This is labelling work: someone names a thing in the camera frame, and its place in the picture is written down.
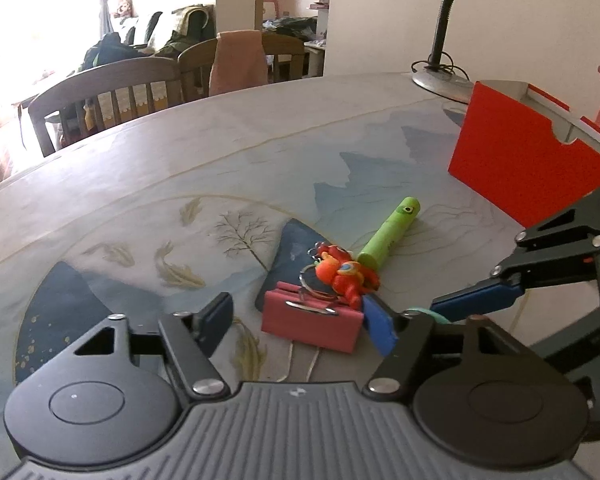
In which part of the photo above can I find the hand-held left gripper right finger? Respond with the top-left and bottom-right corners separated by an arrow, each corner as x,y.
361,292 -> 537,402

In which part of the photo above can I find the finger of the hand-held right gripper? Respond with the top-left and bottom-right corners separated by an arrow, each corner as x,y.
532,282 -> 600,402
430,180 -> 600,322

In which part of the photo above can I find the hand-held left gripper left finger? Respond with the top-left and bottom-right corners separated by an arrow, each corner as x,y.
55,291 -> 235,401

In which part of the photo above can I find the pink binder clip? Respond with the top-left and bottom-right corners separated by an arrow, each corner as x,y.
261,281 -> 365,385

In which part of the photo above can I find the red cardboard box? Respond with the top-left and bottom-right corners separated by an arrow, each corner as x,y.
447,80 -> 600,229

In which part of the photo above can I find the green monster tube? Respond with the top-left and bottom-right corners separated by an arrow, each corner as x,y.
357,196 -> 422,271

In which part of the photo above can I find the pink cloth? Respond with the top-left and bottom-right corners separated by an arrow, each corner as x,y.
209,30 -> 270,97

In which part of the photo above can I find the wooden dining chair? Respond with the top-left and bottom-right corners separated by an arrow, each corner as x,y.
177,35 -> 306,101

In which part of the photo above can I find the wooden chair with cream slats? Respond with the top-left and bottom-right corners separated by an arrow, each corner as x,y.
27,57 -> 184,159

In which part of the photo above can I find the gooseneck desk lamp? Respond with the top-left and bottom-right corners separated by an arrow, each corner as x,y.
411,0 -> 504,106

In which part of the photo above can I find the dark clothes pile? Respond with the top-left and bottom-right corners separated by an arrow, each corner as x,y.
82,32 -> 142,69

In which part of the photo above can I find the sofa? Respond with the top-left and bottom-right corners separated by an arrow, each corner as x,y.
82,4 -> 216,69

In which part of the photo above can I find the orange toy keychain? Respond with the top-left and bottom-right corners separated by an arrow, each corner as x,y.
300,242 -> 381,311

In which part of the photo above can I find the black lamp cable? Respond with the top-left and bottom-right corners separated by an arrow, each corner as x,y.
410,50 -> 474,84

